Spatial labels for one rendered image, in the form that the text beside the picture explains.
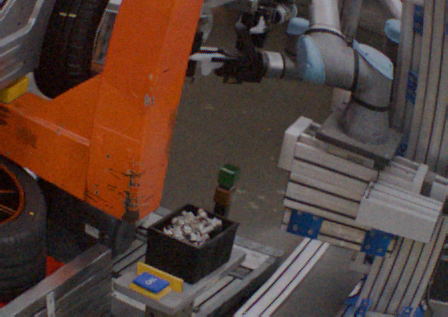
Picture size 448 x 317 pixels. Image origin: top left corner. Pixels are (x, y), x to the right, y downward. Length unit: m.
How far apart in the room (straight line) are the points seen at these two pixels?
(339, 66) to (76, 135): 0.68
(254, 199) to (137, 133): 1.64
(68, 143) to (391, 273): 1.02
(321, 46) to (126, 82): 0.47
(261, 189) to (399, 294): 1.45
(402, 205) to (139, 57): 0.74
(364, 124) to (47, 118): 0.83
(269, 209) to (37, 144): 1.55
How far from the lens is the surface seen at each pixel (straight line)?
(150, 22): 2.59
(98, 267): 2.85
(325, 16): 2.74
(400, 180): 2.75
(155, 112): 2.67
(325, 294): 3.25
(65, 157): 2.82
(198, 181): 4.32
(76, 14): 3.03
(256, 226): 4.08
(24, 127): 2.90
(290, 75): 3.12
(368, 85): 2.70
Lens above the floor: 1.79
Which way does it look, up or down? 23 degrees down
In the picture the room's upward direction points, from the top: 12 degrees clockwise
